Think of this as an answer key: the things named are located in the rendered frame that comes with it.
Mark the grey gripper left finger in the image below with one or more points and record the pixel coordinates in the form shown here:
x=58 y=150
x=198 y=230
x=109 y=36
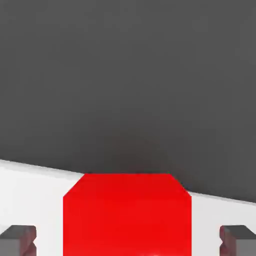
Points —
x=14 y=242

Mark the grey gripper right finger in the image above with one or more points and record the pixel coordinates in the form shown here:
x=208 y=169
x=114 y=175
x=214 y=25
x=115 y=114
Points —
x=240 y=243

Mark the small red cube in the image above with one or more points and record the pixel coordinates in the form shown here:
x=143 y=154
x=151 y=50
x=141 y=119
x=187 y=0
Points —
x=127 y=216

